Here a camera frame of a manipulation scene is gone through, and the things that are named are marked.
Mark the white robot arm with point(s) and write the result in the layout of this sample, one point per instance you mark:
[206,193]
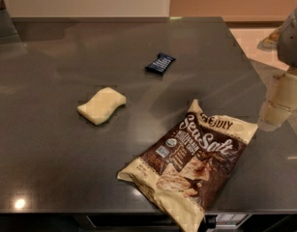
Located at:
[286,49]

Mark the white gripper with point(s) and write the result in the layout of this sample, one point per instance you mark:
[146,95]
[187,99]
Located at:
[292,43]

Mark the yellow sponge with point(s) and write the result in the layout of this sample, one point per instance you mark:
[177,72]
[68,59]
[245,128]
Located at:
[102,105]

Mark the brown sea salt chip bag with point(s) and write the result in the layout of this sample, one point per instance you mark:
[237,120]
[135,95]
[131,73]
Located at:
[183,172]

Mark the dark blue snack bar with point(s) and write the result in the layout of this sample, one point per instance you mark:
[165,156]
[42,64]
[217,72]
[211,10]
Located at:
[161,64]

